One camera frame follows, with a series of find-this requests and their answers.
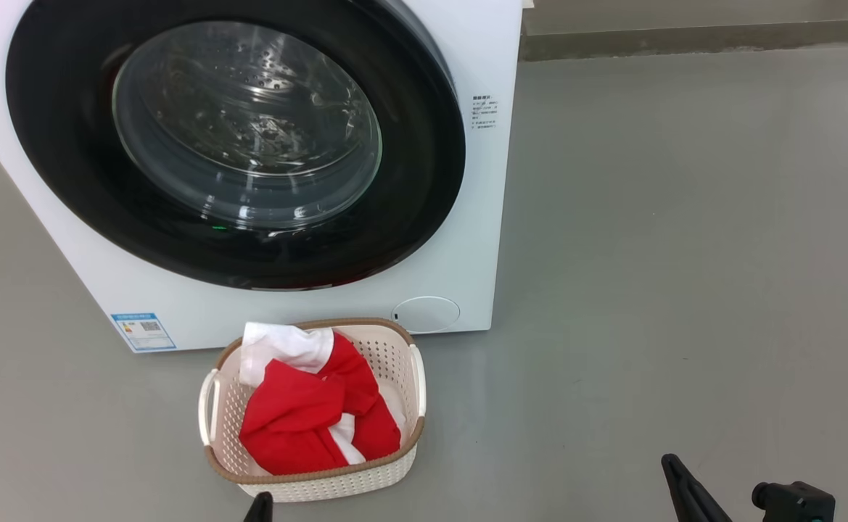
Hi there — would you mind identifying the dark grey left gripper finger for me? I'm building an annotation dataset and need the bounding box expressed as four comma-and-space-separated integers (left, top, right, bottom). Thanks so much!
243, 492, 274, 522

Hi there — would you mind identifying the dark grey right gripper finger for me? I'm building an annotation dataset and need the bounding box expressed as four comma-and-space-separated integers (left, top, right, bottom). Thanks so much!
661, 453, 733, 522

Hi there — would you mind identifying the red garment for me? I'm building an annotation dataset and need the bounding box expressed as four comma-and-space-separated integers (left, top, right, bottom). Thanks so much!
239, 331, 402, 476

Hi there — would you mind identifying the black round glass washer door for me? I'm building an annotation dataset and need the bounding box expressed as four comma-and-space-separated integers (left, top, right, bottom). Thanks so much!
5, 0, 466, 291

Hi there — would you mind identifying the cream perforated laundry basket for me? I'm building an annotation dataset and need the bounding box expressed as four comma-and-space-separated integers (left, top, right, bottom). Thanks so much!
198, 318, 427, 503

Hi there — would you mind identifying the white front-load washing machine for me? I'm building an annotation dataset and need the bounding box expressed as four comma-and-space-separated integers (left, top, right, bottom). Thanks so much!
0, 0, 524, 354

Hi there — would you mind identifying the blue energy label sticker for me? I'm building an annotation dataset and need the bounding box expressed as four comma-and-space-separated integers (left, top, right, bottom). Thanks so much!
110, 312, 177, 352

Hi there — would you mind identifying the round white filter cover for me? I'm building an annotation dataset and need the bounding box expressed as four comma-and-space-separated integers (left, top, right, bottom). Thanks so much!
392, 296, 461, 335

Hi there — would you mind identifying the printed text sticker on washer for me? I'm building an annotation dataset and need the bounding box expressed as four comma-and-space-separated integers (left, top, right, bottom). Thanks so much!
471, 94, 499, 131

